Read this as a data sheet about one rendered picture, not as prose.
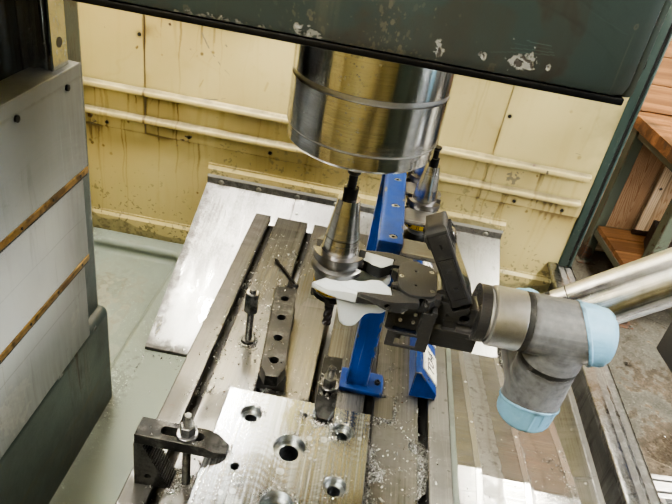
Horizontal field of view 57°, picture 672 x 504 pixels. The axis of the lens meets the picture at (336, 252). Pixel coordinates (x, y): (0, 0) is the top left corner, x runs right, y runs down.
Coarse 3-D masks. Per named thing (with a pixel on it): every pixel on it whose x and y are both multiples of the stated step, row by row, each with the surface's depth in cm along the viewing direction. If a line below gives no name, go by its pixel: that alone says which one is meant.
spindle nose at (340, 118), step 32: (320, 64) 55; (352, 64) 53; (384, 64) 53; (320, 96) 56; (352, 96) 55; (384, 96) 54; (416, 96) 55; (448, 96) 60; (288, 128) 63; (320, 128) 57; (352, 128) 56; (384, 128) 56; (416, 128) 57; (320, 160) 59; (352, 160) 58; (384, 160) 58; (416, 160) 60
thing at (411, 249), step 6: (408, 240) 100; (408, 246) 99; (414, 246) 99; (420, 246) 99; (426, 246) 100; (402, 252) 97; (408, 252) 97; (414, 252) 97; (420, 252) 98; (426, 252) 98; (414, 258) 97; (420, 258) 97; (426, 258) 97; (432, 258) 97
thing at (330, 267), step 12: (324, 252) 71; (360, 252) 73; (312, 264) 72; (324, 264) 70; (336, 264) 70; (348, 264) 70; (360, 264) 71; (324, 276) 71; (336, 276) 71; (348, 276) 71
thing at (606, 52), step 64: (128, 0) 48; (192, 0) 47; (256, 0) 47; (320, 0) 46; (384, 0) 46; (448, 0) 45; (512, 0) 45; (576, 0) 44; (640, 0) 44; (448, 64) 48; (512, 64) 47; (576, 64) 47; (640, 64) 47
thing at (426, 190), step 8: (424, 168) 109; (432, 168) 108; (424, 176) 109; (432, 176) 108; (424, 184) 109; (432, 184) 109; (416, 192) 111; (424, 192) 109; (432, 192) 109; (416, 200) 111; (424, 200) 110; (432, 200) 110
